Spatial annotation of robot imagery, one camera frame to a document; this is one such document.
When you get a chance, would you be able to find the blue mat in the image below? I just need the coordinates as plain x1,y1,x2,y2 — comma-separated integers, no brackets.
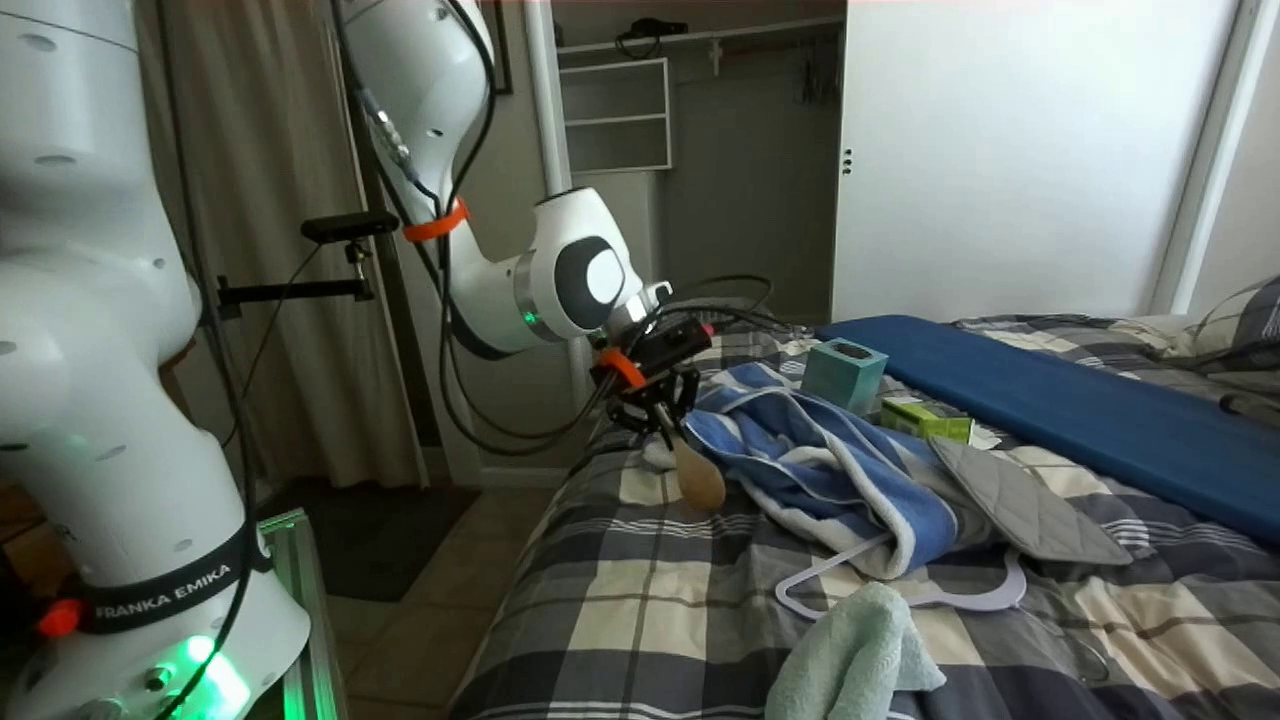
815,313,1280,551

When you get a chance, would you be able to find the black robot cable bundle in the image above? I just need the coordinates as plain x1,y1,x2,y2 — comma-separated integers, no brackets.
331,0,775,463

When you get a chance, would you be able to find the dark floor rug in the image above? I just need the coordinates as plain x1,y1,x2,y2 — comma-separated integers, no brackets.
256,480,489,606

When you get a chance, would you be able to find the white sliding closet door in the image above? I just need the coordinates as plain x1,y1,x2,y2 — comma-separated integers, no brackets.
830,0,1255,328

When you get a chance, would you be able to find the robot mounting stand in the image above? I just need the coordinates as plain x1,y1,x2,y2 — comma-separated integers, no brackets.
253,503,354,720

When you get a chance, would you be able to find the teal blue box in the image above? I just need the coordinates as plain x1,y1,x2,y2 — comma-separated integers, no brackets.
798,337,892,419

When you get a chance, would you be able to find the light green towel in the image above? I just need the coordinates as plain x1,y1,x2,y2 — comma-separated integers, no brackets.
761,579,953,720

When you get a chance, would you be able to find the blue white striped towel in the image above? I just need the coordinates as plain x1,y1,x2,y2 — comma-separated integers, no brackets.
676,356,1003,583

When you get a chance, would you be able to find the closet hanging rod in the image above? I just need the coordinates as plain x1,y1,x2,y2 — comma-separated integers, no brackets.
555,11,848,58

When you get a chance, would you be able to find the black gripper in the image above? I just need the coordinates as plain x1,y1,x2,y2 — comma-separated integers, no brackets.
612,351,704,450

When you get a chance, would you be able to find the white closet shelf unit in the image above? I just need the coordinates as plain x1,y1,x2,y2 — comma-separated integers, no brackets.
555,53,676,175

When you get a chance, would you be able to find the beige curtain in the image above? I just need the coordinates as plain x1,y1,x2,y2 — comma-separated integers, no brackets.
134,0,432,491

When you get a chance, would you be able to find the grey quilted cloth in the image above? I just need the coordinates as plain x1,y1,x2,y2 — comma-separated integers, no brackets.
923,434,1137,566

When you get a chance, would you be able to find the green packet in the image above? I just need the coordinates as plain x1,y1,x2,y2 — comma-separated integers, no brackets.
872,391,975,449

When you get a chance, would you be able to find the black camera on tripod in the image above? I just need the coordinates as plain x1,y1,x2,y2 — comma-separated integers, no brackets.
218,206,445,482

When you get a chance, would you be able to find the plaid bedspread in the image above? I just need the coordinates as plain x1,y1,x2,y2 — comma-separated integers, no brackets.
453,313,1280,720

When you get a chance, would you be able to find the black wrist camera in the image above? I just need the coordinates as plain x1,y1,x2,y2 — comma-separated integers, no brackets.
635,317,722,369

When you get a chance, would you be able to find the wooden spoon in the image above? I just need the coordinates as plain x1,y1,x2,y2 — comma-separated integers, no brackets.
658,412,732,518

